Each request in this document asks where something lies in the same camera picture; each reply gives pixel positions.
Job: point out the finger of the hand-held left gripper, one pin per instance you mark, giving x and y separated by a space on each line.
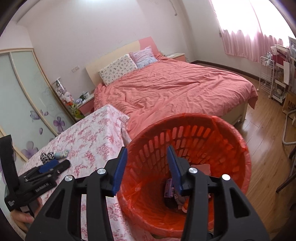
62 166
48 165

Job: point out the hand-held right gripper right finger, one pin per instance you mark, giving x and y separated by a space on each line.
173 166

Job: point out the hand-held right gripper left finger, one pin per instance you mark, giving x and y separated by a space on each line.
120 171

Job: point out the orange plastic basket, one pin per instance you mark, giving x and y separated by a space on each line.
161 143

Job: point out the clear plastic wrapper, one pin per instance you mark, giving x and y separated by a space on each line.
178 198

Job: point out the orange paper cup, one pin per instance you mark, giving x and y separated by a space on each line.
184 206

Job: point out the red plastic waste basket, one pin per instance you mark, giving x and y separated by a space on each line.
148 208

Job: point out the person's left hand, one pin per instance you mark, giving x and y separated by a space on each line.
22 220

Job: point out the black white patterned cloth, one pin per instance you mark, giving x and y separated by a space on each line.
47 156

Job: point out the mint green cloth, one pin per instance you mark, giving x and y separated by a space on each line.
62 154

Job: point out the pink floral tablecloth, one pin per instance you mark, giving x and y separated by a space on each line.
92 139

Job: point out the green plush toy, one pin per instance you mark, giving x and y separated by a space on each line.
76 111

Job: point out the pink white nightstand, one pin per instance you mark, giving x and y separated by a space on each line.
175 56
86 106

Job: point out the pink white plush toy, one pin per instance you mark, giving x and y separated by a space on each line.
67 96

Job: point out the white mug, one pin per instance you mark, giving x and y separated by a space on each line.
86 95

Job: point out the floral sliding door wardrobe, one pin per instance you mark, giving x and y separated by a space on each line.
23 92

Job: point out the pink bed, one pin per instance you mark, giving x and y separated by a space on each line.
173 88

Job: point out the tube of plush toys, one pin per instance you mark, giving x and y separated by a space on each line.
57 84

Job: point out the white floral pillow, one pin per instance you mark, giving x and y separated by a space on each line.
118 69

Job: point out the bed with coral duvet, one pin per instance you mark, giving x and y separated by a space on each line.
104 60

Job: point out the pink striped pillow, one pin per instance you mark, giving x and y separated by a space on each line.
143 56

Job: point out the cardboard box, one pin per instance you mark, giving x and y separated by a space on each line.
290 104

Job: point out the white shelf cart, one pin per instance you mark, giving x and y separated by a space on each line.
281 76

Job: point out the pink curtain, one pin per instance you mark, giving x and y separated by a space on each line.
249 27

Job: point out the white wall socket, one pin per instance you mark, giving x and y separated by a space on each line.
75 68

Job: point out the white metal chair frame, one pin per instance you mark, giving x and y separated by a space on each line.
285 129

